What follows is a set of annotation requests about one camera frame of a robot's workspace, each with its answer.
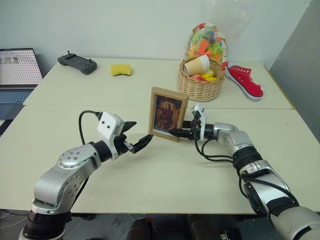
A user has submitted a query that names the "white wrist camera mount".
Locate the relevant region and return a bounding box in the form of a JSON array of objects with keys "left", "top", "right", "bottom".
[
  {"left": 96, "top": 111, "right": 126, "bottom": 161},
  {"left": 190, "top": 102, "right": 209, "bottom": 141}
]

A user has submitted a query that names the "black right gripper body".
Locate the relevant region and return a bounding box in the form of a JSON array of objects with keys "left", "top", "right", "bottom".
[{"left": 187, "top": 116, "right": 202, "bottom": 141}]

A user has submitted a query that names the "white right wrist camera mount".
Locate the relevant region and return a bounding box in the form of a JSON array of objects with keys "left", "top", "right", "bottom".
[{"left": 190, "top": 102, "right": 209, "bottom": 141}]

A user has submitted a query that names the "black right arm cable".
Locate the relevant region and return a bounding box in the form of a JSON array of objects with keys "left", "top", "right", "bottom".
[{"left": 193, "top": 136, "right": 301, "bottom": 208}]

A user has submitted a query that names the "grey handheld controller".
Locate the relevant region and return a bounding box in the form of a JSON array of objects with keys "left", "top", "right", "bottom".
[{"left": 56, "top": 50, "right": 98, "bottom": 76}]

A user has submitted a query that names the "dark rounded shape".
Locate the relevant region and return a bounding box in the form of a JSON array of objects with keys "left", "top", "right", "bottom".
[{"left": 126, "top": 216, "right": 155, "bottom": 240}]

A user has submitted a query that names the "yellow plastic toy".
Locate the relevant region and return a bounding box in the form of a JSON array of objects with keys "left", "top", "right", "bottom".
[{"left": 199, "top": 69, "right": 216, "bottom": 82}]

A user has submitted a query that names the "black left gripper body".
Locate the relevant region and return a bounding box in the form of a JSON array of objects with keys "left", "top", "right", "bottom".
[{"left": 113, "top": 133, "right": 137, "bottom": 156}]

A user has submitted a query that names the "red canvas sneaker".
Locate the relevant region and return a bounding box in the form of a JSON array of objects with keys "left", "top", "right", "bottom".
[{"left": 225, "top": 60, "right": 267, "bottom": 102}]

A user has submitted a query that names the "bag of colourful blocks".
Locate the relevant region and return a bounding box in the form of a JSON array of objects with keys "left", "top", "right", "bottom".
[{"left": 186, "top": 23, "right": 226, "bottom": 62}]

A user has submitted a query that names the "wooden picture frame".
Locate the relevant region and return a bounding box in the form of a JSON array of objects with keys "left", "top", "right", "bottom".
[{"left": 147, "top": 86, "right": 190, "bottom": 143}]

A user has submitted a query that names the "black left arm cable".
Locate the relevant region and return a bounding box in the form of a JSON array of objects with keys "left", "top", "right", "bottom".
[{"left": 78, "top": 110, "right": 104, "bottom": 146}]

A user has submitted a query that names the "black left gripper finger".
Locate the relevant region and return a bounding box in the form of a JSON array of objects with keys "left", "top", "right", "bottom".
[
  {"left": 130, "top": 133, "right": 155, "bottom": 154},
  {"left": 121, "top": 120, "right": 138, "bottom": 134}
]

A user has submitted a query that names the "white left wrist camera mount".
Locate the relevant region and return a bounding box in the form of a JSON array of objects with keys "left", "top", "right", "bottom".
[{"left": 96, "top": 111, "right": 126, "bottom": 161}]

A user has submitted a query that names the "yellow sponge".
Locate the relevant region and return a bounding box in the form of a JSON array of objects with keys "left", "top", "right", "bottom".
[{"left": 109, "top": 63, "right": 133, "bottom": 77}]

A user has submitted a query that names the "open laptop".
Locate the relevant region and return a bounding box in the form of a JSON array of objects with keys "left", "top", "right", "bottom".
[{"left": 0, "top": 47, "right": 44, "bottom": 121}]

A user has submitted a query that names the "wicker basket with handle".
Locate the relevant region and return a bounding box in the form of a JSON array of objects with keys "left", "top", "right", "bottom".
[{"left": 176, "top": 22, "right": 230, "bottom": 103}]

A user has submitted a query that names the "brown paper cup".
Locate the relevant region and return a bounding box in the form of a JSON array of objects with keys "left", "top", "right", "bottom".
[{"left": 183, "top": 54, "right": 211, "bottom": 76}]

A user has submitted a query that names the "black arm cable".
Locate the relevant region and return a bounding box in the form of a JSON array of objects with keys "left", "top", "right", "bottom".
[
  {"left": 193, "top": 136, "right": 301, "bottom": 208},
  {"left": 78, "top": 110, "right": 104, "bottom": 146}
]

